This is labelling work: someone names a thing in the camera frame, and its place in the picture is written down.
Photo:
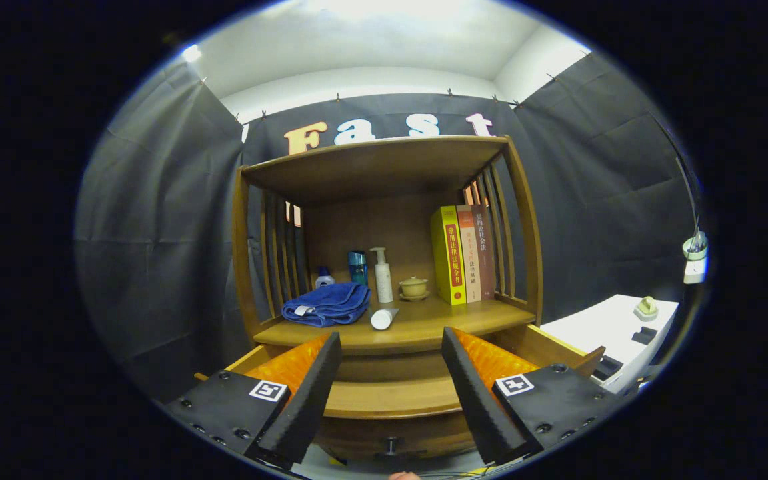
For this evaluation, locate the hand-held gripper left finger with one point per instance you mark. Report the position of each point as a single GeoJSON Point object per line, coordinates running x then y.
{"type": "Point", "coordinates": [307, 406]}

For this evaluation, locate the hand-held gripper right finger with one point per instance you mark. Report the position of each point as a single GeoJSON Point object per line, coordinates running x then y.
{"type": "Point", "coordinates": [477, 406]}

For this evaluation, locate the white and green tube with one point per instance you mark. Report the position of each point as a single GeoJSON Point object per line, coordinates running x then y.
{"type": "Point", "coordinates": [382, 318]}

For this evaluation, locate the wooden countertop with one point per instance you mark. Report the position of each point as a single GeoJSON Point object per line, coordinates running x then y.
{"type": "Point", "coordinates": [424, 326]}

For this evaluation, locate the white side cabinet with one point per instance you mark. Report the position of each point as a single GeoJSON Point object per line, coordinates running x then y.
{"type": "Point", "coordinates": [597, 326]}

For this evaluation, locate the wooden cabinet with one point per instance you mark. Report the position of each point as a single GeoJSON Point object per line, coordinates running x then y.
{"type": "Point", "coordinates": [370, 166]}

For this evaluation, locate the folded blue towel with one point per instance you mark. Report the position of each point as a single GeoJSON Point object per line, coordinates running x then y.
{"type": "Point", "coordinates": [327, 303]}

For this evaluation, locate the small white blue-capped bottle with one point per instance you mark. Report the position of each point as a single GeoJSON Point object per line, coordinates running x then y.
{"type": "Point", "coordinates": [324, 280]}

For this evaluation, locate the beige lidded teacup with saucer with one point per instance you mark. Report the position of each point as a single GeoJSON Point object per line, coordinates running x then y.
{"type": "Point", "coordinates": [414, 288]}

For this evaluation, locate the black block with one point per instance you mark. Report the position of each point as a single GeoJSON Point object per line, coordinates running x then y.
{"type": "Point", "coordinates": [607, 368]}

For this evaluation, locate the orange and white book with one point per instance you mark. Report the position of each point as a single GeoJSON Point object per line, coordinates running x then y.
{"type": "Point", "coordinates": [470, 260]}

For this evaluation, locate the white pump bottle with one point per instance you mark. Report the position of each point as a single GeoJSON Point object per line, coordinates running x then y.
{"type": "Point", "coordinates": [384, 280]}

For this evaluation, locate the teal blue bottle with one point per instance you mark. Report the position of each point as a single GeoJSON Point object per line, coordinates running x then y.
{"type": "Point", "coordinates": [357, 266]}

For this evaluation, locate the yellow book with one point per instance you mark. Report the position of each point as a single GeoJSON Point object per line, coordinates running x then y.
{"type": "Point", "coordinates": [450, 260]}

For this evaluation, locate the brown book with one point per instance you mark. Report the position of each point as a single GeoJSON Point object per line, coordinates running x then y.
{"type": "Point", "coordinates": [485, 256]}

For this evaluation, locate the small flat black object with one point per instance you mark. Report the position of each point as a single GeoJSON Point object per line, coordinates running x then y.
{"type": "Point", "coordinates": [644, 335]}

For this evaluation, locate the pale green tape dispenser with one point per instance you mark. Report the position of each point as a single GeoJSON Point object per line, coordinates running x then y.
{"type": "Point", "coordinates": [646, 308]}

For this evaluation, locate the white block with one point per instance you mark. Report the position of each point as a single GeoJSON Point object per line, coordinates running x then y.
{"type": "Point", "coordinates": [696, 271]}

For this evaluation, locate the white and green bowl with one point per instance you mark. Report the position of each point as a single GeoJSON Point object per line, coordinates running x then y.
{"type": "Point", "coordinates": [694, 252]}

